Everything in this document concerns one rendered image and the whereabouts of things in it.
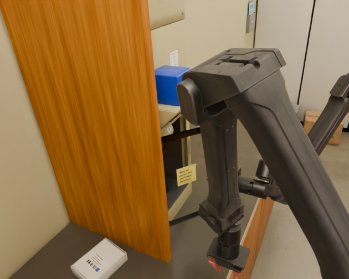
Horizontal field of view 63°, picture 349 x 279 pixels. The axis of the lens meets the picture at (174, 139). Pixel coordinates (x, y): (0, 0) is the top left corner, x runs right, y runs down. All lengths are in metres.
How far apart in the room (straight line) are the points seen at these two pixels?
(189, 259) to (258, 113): 0.86
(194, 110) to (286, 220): 2.33
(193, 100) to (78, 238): 0.99
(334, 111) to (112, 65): 0.66
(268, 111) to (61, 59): 0.67
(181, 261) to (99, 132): 0.56
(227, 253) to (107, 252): 0.51
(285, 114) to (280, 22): 3.50
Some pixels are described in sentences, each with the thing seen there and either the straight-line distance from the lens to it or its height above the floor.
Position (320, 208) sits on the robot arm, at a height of 1.59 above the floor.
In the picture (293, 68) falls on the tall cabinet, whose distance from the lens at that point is 3.93.
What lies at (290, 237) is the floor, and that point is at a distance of 2.56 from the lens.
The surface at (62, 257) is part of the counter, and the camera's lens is 1.26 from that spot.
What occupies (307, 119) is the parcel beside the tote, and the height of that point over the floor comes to 0.28.
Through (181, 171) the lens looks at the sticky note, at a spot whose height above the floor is 1.24.
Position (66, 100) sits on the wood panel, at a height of 1.53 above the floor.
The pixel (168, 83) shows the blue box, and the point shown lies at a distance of 0.84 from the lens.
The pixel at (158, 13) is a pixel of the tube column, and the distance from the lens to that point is 0.93.
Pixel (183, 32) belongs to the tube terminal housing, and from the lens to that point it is 1.07.
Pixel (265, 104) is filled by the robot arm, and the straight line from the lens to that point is 0.35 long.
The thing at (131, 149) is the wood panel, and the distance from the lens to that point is 0.86.
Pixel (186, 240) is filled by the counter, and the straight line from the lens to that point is 1.20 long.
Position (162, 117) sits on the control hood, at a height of 1.49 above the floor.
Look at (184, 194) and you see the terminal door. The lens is 1.10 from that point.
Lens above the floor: 1.84
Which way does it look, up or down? 29 degrees down
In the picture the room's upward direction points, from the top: 4 degrees counter-clockwise
